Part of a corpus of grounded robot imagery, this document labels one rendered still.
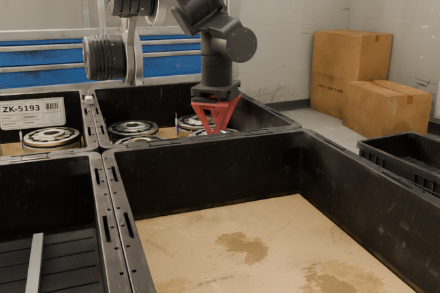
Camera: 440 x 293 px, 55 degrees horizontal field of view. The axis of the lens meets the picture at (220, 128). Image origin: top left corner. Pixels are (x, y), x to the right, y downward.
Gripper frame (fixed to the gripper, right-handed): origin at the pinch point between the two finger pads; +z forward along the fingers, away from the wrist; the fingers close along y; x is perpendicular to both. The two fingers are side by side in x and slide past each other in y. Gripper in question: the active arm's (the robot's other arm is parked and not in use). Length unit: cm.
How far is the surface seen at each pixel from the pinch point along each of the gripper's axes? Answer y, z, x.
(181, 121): 7.3, 1.2, 10.7
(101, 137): -25.5, -6.0, 7.9
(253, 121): 1.0, -2.3, -6.8
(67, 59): 137, 11, 143
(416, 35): 334, 9, -65
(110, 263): -50, -6, -9
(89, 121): -19.3, -6.0, 14.4
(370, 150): 81, 29, -30
